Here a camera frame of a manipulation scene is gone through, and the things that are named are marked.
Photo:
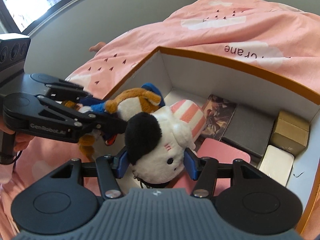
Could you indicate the orange cardboard box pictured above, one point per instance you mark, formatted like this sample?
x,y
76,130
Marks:
x,y
195,75

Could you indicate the person left hand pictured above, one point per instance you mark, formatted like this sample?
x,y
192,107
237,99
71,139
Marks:
x,y
21,140

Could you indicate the white glasses case box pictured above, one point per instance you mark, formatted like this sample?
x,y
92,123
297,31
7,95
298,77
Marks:
x,y
277,164

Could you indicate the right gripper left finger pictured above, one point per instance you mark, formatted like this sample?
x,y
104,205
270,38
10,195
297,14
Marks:
x,y
109,169

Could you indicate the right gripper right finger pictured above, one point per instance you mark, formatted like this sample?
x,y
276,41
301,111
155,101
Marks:
x,y
203,171

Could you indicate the dark picture card box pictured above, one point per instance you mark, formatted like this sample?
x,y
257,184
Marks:
x,y
218,112

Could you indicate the pink wallet case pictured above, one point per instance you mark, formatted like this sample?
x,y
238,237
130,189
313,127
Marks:
x,y
215,149

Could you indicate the dark grey box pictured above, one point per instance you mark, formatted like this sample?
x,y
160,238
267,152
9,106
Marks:
x,y
249,130

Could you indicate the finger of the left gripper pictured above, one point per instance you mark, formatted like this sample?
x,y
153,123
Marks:
x,y
77,115
59,89

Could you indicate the pink patterned duvet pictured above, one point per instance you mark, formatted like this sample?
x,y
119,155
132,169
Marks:
x,y
51,190

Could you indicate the brown plush blue outfit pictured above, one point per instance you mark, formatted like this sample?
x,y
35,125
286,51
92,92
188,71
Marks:
x,y
130,102

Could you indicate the white plush striped hat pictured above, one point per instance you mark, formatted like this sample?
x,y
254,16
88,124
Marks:
x,y
156,142

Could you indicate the camera module on gripper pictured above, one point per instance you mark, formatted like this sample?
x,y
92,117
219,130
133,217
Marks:
x,y
14,48

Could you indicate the brown small cardboard box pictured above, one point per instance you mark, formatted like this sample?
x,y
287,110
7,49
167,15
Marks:
x,y
290,133

